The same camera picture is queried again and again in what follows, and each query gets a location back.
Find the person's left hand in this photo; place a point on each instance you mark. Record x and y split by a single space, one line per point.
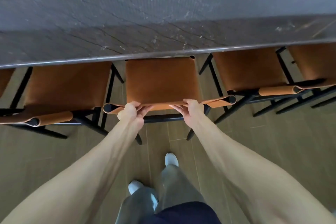
132 113

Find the person's right hand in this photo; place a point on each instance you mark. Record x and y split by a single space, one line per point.
193 112

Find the person's right forearm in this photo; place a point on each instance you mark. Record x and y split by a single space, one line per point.
249 174

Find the person's left forearm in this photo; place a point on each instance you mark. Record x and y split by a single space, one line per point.
78 179

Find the person's white right shoe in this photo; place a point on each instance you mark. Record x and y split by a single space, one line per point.
171 158

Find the person's white shoe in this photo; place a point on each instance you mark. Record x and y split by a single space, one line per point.
171 158
135 186

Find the person's white left shoe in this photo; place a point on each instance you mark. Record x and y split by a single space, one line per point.
135 186

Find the person's grey trousers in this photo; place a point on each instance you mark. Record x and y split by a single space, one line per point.
173 187

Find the person's navy shirt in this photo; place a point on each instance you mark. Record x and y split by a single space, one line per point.
183 214

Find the dark brown table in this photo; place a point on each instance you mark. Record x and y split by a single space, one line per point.
157 21

